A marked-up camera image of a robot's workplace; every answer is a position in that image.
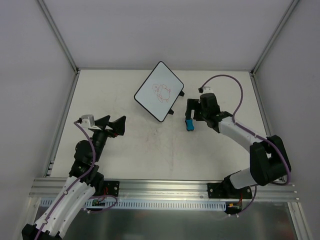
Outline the blue whiteboard eraser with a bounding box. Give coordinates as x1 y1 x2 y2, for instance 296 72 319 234
185 119 195 132

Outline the white whiteboard black frame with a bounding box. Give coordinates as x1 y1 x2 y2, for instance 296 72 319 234
134 61 184 123

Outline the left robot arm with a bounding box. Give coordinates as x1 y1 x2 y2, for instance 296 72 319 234
21 114 126 240

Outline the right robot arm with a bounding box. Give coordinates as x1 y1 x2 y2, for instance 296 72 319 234
185 93 292 199

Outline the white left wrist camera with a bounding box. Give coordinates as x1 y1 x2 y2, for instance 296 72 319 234
77 114 96 129

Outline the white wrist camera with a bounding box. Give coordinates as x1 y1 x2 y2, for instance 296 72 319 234
77 114 96 129
198 86 214 94

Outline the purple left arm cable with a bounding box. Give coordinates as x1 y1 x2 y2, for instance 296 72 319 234
73 119 97 240

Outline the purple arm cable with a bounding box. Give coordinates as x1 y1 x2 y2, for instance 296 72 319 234
199 74 293 186
73 119 97 240

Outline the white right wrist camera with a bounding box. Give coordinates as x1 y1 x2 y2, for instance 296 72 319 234
198 86 214 94

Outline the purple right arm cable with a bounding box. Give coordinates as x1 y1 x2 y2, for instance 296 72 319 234
199 74 293 186

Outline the right aluminium frame post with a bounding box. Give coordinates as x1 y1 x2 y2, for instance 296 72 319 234
250 0 301 76

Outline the aluminium frame post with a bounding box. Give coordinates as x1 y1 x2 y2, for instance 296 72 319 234
36 0 79 74
250 0 301 76

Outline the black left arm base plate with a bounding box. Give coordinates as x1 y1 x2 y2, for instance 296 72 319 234
93 180 120 197

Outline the white slotted cable duct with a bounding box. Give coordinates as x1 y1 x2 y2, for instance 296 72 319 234
39 198 227 212

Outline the aluminium front rail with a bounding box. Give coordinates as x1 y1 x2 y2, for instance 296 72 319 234
28 177 300 202

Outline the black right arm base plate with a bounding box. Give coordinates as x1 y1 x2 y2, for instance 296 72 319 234
206 182 253 200

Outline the left aluminium frame post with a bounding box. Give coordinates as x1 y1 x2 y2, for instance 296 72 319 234
36 0 79 74

